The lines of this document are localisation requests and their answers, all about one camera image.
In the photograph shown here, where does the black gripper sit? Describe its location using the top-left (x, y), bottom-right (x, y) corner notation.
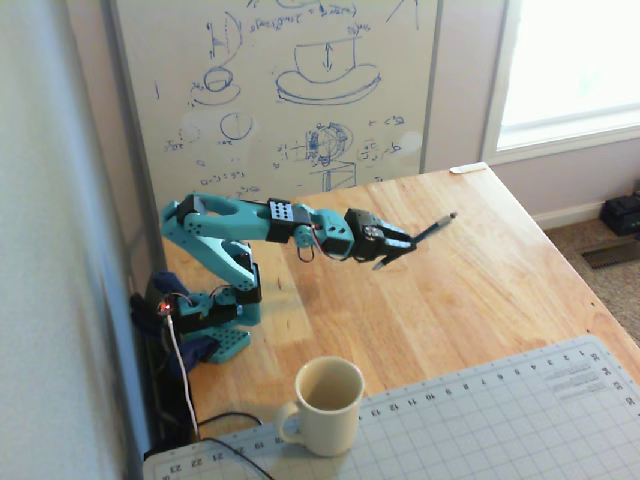
top-left (343, 207), bottom-right (421, 265)

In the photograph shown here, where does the dark grey pen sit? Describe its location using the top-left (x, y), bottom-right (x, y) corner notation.
top-left (371, 212), bottom-right (458, 272)

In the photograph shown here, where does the cream ceramic mug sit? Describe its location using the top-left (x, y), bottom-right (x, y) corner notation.
top-left (273, 355), bottom-right (366, 459)

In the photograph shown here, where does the small white flat strip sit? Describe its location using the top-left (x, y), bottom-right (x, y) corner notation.
top-left (448, 161), bottom-right (489, 176)

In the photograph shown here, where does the whiteboard with blue drawings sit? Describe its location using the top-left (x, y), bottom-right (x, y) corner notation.
top-left (102, 0), bottom-right (445, 211)

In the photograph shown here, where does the grey gridded cutting mat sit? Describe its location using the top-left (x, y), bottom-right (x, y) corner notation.
top-left (142, 334), bottom-right (640, 480)

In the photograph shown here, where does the brown floor vent grille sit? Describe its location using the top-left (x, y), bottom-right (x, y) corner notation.
top-left (580, 239), bottom-right (640, 272)

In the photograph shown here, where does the black box on floor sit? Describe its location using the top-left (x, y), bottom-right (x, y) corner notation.
top-left (599, 191), bottom-right (640, 238)

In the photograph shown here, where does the blue table clamp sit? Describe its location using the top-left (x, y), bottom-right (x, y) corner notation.
top-left (130, 269), bottom-right (220, 377)

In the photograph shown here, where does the white framed window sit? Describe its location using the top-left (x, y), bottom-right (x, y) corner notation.
top-left (481, 0), bottom-right (640, 166)

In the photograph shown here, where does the white cable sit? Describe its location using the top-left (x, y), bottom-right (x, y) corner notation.
top-left (166, 309), bottom-right (202, 442)

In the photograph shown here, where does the black cable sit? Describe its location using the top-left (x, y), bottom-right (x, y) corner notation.
top-left (196, 411), bottom-right (277, 480)

